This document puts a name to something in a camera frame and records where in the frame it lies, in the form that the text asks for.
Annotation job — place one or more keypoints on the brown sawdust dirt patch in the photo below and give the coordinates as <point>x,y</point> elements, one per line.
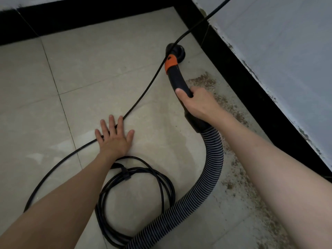
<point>228,111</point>

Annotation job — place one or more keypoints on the person's left forearm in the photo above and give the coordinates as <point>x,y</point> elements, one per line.
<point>57,210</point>

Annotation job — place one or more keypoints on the person's right hand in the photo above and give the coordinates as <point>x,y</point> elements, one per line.
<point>199,103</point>

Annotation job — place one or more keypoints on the person's right forearm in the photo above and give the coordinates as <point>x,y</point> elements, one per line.
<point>280,173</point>

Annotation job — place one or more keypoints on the tiled floor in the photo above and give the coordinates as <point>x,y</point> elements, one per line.
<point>78,64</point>

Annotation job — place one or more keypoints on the person's left hand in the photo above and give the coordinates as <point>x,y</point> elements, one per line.
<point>115,142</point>

